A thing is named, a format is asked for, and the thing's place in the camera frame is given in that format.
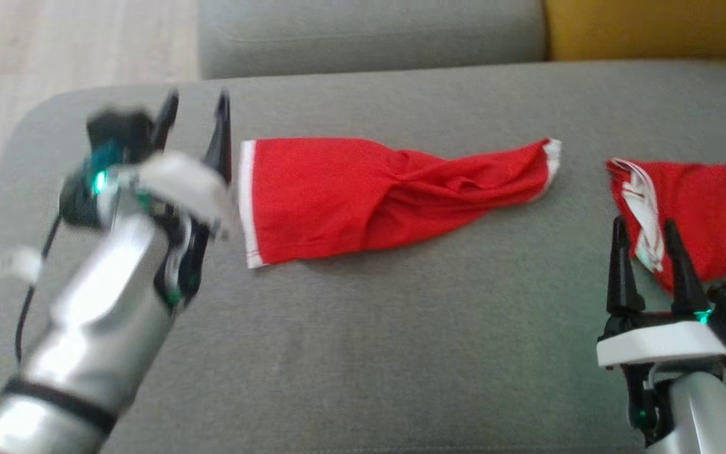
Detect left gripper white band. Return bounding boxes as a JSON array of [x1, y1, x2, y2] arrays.
[[59, 88, 234, 311]]

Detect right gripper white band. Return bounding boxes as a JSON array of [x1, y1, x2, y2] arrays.
[[595, 215, 726, 446]]

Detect red Bulls 23 jersey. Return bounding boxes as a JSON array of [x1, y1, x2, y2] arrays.
[[605, 158, 726, 295]]

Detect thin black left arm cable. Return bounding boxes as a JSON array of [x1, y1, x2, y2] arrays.
[[14, 213, 65, 368]]

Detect mustard yellow cushion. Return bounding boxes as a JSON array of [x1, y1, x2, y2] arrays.
[[544, 0, 726, 62]]

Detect grey sofa back cushion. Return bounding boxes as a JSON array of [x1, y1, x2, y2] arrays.
[[197, 0, 548, 81]]

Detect grey fabric sofa seat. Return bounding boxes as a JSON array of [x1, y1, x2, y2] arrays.
[[0, 60, 726, 454]]

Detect white cable label tag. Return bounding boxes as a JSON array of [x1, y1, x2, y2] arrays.
[[0, 247, 43, 286]]

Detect red shorts with white stripe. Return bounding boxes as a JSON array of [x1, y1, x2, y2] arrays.
[[237, 136, 563, 271]]

